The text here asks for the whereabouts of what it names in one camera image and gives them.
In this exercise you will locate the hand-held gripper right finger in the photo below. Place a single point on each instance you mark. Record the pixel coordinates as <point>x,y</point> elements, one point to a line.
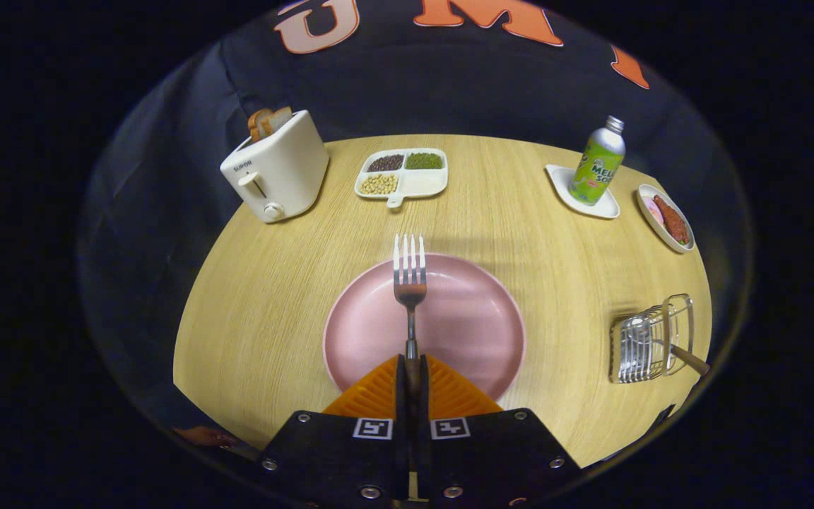
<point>422,396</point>

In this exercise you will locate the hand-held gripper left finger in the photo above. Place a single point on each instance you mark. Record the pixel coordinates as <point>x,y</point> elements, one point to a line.
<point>401,396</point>

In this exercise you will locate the pink round plate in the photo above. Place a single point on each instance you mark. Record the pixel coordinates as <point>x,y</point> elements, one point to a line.
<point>470,325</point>

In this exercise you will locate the white divided dish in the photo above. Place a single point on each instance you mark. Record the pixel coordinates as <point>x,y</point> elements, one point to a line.
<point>425,184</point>

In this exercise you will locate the pile of yellow soybeans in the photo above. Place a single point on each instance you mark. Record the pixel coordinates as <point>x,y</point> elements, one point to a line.
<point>379,184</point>

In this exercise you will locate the pile of dark beans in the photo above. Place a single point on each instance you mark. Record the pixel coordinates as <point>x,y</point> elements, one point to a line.
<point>386,163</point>

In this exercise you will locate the pile of green beans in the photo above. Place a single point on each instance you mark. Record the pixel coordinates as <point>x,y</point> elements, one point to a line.
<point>424,161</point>

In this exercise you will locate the white toaster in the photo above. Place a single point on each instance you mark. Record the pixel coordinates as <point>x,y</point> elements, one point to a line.
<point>280,177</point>

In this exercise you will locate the white square coaster plate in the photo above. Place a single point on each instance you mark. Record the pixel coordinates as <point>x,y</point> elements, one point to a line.
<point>562,180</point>

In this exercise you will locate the white oval food plate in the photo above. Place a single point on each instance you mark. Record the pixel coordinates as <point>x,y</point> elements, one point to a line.
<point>651,220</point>

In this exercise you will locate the green label soda bottle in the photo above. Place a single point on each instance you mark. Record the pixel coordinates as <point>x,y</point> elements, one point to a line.
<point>598,166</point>

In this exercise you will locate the pink ham slice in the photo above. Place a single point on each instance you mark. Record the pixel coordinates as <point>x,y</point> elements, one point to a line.
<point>654,210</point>

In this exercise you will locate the pale toast slice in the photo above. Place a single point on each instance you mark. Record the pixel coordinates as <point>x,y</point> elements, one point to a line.
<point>279,118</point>

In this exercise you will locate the brown grilled meat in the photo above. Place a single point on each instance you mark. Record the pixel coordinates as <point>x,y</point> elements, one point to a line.
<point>673,220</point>

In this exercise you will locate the brown toast slice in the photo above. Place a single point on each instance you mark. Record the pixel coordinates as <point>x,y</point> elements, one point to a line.
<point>258,124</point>

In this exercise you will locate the black backdrop cloth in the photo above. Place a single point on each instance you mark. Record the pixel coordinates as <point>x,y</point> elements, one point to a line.
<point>449,85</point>

